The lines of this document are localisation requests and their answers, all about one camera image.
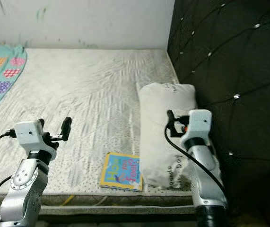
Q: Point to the white quilted mattress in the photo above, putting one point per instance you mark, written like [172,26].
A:
[82,94]

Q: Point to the black tufted headboard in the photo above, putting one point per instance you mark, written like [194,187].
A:
[239,52]

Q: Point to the colourful children's book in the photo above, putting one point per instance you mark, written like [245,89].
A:
[121,171]

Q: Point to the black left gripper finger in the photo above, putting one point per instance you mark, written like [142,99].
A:
[41,123]
[66,128]

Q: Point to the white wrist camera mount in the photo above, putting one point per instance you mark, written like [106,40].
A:
[28,135]
[197,124]

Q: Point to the teal blanket with colourful hearts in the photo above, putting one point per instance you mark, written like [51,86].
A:
[0,75]

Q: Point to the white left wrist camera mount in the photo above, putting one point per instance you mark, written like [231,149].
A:
[28,135]

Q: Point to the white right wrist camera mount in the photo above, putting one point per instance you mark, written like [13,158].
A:
[197,124]

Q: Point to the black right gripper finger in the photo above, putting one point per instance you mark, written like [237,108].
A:
[170,120]

